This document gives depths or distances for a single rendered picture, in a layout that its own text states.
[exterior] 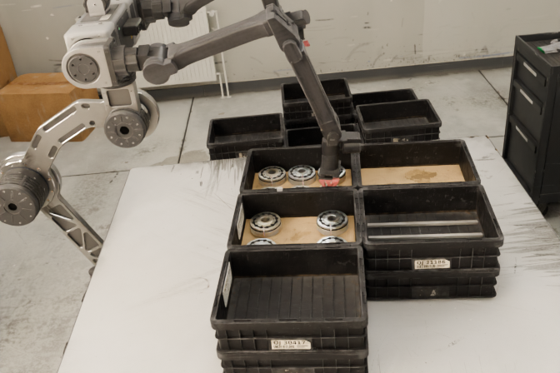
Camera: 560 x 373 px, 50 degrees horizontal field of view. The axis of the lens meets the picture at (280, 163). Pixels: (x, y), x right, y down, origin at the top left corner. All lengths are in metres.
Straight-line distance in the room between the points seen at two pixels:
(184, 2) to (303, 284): 1.05
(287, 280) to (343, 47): 3.42
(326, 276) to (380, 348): 0.25
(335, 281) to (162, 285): 0.61
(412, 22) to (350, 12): 0.51
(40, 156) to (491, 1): 3.80
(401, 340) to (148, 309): 0.79
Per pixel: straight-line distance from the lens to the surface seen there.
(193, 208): 2.42
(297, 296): 1.76
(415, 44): 5.13
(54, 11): 5.15
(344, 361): 1.67
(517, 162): 3.58
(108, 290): 2.13
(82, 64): 1.80
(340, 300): 1.74
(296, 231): 1.99
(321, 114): 1.88
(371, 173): 2.27
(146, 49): 1.78
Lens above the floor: 2.03
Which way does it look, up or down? 30 degrees down
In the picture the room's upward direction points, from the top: 6 degrees counter-clockwise
